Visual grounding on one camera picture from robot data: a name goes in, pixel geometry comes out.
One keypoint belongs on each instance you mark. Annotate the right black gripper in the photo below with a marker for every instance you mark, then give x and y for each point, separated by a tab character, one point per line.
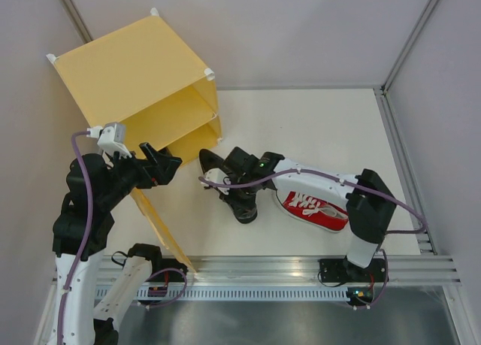
233	183

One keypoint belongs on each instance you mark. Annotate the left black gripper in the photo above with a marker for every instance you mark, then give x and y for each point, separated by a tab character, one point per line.
159	168

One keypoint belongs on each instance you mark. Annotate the yellow cabinet door panel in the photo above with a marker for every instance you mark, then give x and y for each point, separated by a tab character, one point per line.
161	230

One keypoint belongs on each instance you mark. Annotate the red canvas sneaker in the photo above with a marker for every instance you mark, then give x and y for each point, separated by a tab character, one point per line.
312	210

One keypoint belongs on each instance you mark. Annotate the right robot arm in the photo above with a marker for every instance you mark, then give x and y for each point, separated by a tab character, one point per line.
330	201

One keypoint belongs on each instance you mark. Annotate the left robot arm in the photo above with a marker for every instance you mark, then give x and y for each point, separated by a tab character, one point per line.
80	236

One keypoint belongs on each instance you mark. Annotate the yellow shoe cabinet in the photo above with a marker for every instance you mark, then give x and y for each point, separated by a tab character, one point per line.
146	77

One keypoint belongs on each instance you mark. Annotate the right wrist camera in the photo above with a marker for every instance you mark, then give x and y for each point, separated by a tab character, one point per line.
216	175

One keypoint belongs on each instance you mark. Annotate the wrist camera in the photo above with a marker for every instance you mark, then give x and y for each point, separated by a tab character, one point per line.
110	139
216	175

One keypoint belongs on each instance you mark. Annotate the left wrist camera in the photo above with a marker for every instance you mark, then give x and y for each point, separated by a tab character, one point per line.
110	139

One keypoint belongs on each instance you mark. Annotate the white slotted cable duct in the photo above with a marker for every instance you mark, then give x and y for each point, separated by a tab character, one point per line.
230	293

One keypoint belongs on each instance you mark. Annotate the aluminium frame post right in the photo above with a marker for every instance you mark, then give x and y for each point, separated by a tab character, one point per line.
427	12

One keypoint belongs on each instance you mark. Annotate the aluminium frame post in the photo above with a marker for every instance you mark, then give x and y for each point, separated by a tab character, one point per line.
427	12
77	20

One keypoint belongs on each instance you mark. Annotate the aluminium front rail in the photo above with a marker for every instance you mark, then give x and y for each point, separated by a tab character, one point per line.
303	270

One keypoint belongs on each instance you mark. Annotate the aluminium frame post left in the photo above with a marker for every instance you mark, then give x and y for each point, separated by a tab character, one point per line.
77	20

